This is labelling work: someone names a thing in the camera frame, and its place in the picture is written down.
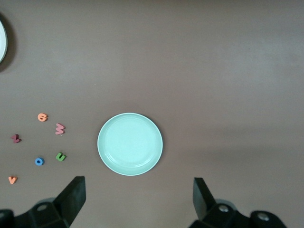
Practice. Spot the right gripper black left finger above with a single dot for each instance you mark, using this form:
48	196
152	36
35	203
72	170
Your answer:
71	197

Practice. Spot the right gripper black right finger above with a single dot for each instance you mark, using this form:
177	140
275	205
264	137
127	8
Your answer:
202	197

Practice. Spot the green foam letter U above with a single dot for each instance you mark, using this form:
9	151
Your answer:
58	156

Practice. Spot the pink foam letter W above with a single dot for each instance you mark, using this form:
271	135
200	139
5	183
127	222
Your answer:
60	129

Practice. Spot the orange foam number nine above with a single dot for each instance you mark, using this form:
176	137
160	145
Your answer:
39	117

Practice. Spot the blue foam letter O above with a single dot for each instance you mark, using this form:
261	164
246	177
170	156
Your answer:
36	161

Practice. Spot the orange foam letter V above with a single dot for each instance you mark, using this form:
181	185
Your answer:
12	181

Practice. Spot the pale green plate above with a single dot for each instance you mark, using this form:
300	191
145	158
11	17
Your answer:
130	144

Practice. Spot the dark red foam letter Z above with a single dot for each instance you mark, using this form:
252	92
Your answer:
16	139

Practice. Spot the beige plate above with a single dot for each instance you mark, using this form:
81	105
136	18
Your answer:
2	40

